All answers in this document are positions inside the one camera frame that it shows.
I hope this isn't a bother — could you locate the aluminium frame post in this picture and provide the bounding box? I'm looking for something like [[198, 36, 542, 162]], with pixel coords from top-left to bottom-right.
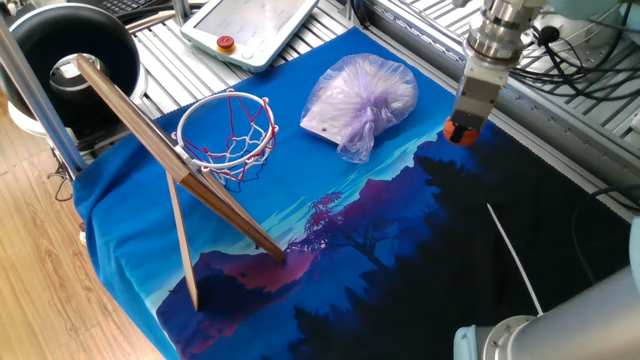
[[0, 17, 89, 179]]

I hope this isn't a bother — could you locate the wooden picture frame stand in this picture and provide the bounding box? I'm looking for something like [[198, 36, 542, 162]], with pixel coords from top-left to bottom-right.
[[74, 52, 287, 312]]

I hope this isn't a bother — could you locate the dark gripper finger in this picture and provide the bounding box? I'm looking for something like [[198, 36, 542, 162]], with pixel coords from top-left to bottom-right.
[[448, 115, 479, 143]]

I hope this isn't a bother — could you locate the white cable tie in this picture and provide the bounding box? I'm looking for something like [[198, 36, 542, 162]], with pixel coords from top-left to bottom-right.
[[486, 201, 545, 317]]

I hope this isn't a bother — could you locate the silver Schunk gripper body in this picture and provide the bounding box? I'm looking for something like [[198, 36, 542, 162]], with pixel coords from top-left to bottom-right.
[[451, 68, 504, 133]]

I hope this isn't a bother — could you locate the blue landscape print cloth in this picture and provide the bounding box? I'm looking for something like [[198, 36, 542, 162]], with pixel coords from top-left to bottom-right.
[[72, 27, 632, 360]]

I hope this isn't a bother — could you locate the white hoop with net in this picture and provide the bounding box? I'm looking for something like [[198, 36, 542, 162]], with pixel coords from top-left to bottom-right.
[[171, 88, 280, 194]]

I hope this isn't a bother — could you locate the small orange basketball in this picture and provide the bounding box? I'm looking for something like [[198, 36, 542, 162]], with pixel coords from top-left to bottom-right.
[[442, 117, 481, 148]]

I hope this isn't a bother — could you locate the purple plastic bag with box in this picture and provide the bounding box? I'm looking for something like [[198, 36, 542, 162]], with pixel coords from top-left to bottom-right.
[[299, 52, 420, 165]]

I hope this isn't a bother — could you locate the white teach pendant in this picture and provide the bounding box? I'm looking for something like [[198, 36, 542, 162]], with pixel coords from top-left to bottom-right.
[[179, 0, 321, 75]]

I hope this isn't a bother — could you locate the thick black cable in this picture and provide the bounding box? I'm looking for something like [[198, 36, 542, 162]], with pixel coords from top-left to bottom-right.
[[571, 183, 640, 286]]

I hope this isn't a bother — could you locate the black keyboard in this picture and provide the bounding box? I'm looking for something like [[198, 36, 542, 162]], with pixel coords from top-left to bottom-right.
[[97, 0, 156, 16]]

